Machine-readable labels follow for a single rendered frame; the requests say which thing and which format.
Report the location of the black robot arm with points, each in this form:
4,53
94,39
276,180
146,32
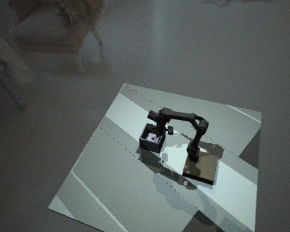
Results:
165,115

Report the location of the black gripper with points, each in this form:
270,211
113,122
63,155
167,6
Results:
161,129

